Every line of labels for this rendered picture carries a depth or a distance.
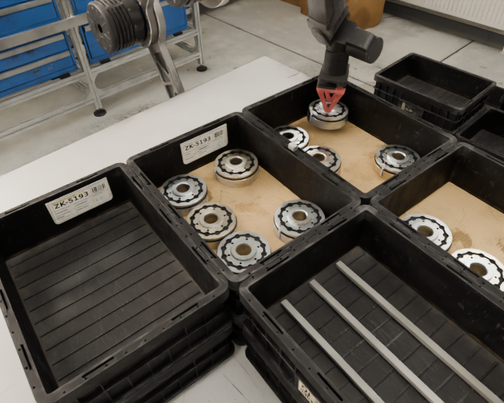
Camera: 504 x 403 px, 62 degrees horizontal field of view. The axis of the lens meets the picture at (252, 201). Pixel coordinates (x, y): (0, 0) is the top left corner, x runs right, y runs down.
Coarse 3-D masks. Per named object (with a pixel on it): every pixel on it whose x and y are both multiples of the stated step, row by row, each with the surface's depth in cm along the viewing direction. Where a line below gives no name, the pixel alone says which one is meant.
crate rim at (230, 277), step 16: (240, 112) 100; (208, 128) 96; (256, 128) 95; (160, 144) 92; (128, 160) 88; (304, 160) 86; (144, 176) 84; (320, 176) 83; (160, 192) 81; (352, 192) 79; (352, 208) 76; (320, 224) 74; (304, 240) 71; (208, 256) 70; (272, 256) 70; (224, 272) 67; (256, 272) 67
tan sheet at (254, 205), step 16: (208, 176) 99; (272, 176) 98; (208, 192) 95; (224, 192) 95; (240, 192) 95; (256, 192) 95; (272, 192) 94; (288, 192) 94; (240, 208) 91; (256, 208) 91; (272, 208) 91; (240, 224) 88; (256, 224) 88; (272, 224) 88; (272, 240) 85
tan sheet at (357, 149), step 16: (304, 128) 112; (352, 128) 111; (320, 144) 106; (336, 144) 106; (352, 144) 106; (368, 144) 106; (384, 144) 106; (352, 160) 102; (368, 160) 102; (352, 176) 98; (368, 176) 97
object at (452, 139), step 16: (272, 96) 104; (368, 96) 104; (400, 112) 98; (272, 128) 95; (432, 128) 93; (288, 144) 90; (448, 144) 89; (336, 176) 83; (400, 176) 82; (368, 192) 79
